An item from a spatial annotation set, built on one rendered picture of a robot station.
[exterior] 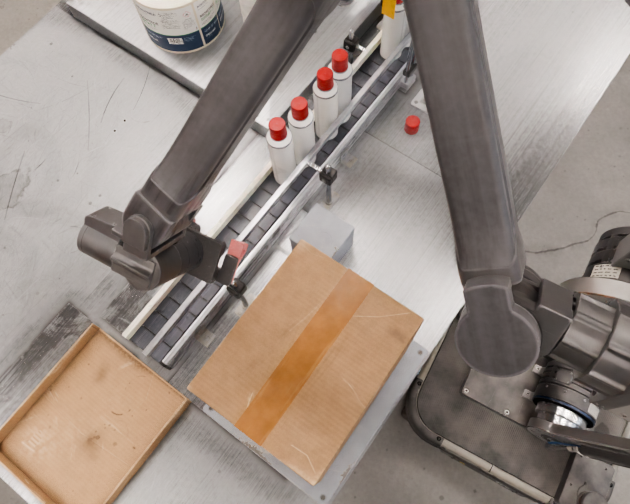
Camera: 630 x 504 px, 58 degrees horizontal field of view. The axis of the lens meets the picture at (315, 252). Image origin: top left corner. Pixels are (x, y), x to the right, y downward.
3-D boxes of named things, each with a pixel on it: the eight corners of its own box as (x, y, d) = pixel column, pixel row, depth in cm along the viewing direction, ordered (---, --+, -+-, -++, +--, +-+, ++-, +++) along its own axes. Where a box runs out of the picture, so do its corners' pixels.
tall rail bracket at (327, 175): (312, 184, 130) (309, 145, 115) (338, 200, 129) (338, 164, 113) (304, 194, 130) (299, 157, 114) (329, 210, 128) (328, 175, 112)
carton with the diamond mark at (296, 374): (309, 286, 120) (301, 237, 94) (406, 351, 114) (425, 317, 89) (219, 406, 111) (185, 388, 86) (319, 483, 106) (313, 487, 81)
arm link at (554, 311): (590, 328, 50) (589, 299, 55) (482, 276, 52) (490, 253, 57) (539, 397, 55) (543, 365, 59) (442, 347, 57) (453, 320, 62)
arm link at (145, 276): (149, 301, 71) (160, 262, 69) (105, 277, 72) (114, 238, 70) (179, 285, 77) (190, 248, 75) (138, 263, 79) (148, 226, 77)
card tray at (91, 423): (99, 327, 120) (91, 322, 116) (191, 401, 114) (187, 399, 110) (-6, 448, 112) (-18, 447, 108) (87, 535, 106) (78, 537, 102)
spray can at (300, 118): (302, 144, 129) (296, 87, 109) (321, 155, 127) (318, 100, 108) (288, 160, 127) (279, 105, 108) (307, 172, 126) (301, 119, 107)
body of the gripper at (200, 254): (169, 212, 82) (137, 222, 76) (228, 241, 80) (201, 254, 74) (158, 251, 85) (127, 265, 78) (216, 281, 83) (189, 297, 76)
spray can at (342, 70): (337, 102, 132) (336, 39, 113) (355, 112, 131) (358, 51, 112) (323, 117, 131) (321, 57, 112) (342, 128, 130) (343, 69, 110)
